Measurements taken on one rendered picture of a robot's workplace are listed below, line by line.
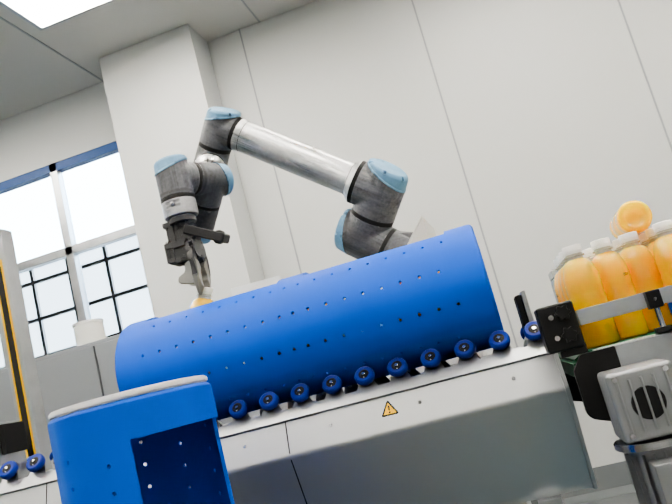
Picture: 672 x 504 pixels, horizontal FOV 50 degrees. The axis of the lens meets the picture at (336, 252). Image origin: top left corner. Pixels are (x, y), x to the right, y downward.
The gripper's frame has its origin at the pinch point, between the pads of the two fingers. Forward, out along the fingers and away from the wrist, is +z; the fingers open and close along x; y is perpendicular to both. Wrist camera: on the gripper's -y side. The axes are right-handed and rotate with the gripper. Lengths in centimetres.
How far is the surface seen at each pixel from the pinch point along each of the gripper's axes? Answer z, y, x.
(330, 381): 30.5, -29.9, 16.5
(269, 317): 13.5, -20.5, 19.0
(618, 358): 40, -87, 28
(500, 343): 32, -67, 17
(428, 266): 12, -57, 18
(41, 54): -212, 153, -210
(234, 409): 31.1, -6.8, 16.6
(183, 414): 30, -14, 60
